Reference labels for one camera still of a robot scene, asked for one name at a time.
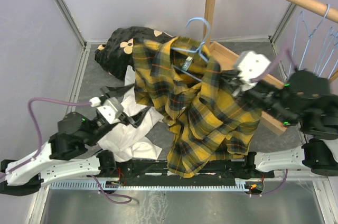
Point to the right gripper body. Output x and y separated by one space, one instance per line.
240 90

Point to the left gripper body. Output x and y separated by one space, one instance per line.
102 128

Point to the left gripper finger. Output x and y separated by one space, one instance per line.
115 91
136 120

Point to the yellow plaid shirt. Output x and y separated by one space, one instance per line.
186 88

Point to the light blue wire hanger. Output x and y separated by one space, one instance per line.
198 50
326 52
303 36

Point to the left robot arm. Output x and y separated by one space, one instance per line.
59 157

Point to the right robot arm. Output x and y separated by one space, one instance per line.
305 100

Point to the white shirt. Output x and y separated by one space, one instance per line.
127 142

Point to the wooden clothes rack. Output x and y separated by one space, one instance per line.
227 52

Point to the black flower-pattern garment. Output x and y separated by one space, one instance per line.
116 55

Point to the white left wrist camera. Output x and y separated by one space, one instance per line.
111 109

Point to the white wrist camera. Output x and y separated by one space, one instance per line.
252 67
111 109

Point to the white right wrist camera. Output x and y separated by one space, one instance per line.
252 67

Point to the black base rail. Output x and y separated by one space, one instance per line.
151 172

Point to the white slotted cable duct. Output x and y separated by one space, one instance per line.
107 185

